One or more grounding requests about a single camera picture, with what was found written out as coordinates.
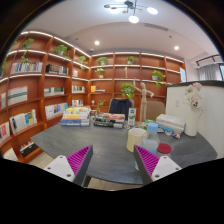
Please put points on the recessed ceiling spotlight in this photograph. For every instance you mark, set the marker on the recessed ceiling spotlight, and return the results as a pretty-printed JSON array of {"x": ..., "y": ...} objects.
[
  {"x": 176, "y": 47},
  {"x": 96, "y": 42}
]

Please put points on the stack of dark books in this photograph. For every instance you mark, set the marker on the stack of dark books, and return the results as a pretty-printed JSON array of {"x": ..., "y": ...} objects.
[{"x": 108, "y": 120}]

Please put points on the branched globe ceiling lamp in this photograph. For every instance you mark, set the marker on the branched globe ceiling lamp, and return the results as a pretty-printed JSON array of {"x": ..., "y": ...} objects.
[{"x": 133, "y": 18}]

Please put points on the pink white flower bouquet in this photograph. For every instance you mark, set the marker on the pink white flower bouquet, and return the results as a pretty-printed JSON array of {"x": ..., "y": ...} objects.
[{"x": 193, "y": 96}]

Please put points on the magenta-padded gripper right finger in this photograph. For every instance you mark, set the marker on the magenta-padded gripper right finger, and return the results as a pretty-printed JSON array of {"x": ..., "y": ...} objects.
[{"x": 165, "y": 166}]

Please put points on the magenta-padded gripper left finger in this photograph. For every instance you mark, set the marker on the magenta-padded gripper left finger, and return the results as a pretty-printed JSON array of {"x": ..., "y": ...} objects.
[{"x": 58, "y": 166}]

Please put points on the tan upholstered chair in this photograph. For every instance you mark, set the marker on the tan upholstered chair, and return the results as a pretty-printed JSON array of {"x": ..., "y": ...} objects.
[{"x": 156, "y": 110}]

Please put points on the dark blue chair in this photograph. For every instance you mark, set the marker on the dark blue chair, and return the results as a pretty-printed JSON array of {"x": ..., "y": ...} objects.
[{"x": 120, "y": 106}]

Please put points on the flat round red coaster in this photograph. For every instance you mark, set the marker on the flat round red coaster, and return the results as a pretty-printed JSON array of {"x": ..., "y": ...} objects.
[{"x": 164, "y": 148}]

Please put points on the ceiling air vent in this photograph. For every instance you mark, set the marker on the ceiling air vent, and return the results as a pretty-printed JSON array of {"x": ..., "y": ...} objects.
[{"x": 156, "y": 26}]

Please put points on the white and green carton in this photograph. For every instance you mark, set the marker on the white and green carton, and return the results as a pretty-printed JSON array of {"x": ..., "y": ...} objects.
[{"x": 132, "y": 116}]

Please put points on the white paper poster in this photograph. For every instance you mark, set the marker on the white paper poster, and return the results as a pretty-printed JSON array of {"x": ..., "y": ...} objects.
[{"x": 183, "y": 75}]

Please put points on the black ceiling track rail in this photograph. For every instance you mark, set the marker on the black ceiling track rail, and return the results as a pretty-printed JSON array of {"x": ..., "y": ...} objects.
[{"x": 208, "y": 58}]

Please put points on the stack of white books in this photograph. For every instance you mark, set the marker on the stack of white books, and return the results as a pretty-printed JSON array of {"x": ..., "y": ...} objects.
[{"x": 170, "y": 123}]

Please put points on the white pitcher vase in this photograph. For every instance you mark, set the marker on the white pitcher vase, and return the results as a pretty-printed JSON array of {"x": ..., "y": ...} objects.
[{"x": 191, "y": 121}]

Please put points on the orange wooden shelf unit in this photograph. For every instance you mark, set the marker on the orange wooden shelf unit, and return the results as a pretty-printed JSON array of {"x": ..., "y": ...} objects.
[{"x": 40, "y": 83}]

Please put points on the cream ceramic cup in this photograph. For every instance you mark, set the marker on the cream ceramic cup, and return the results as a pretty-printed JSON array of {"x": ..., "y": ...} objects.
[{"x": 135, "y": 140}]

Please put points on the grey curtain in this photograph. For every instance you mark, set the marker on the grey curtain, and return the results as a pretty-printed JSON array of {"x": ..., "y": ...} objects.
[{"x": 210, "y": 71}]

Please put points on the stack of colourful books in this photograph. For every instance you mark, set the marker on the stack of colourful books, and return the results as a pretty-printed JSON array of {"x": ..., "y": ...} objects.
[{"x": 75, "y": 116}]

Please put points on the wooden artist mannequin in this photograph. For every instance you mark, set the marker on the wooden artist mannequin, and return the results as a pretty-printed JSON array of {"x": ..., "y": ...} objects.
[{"x": 143, "y": 100}]

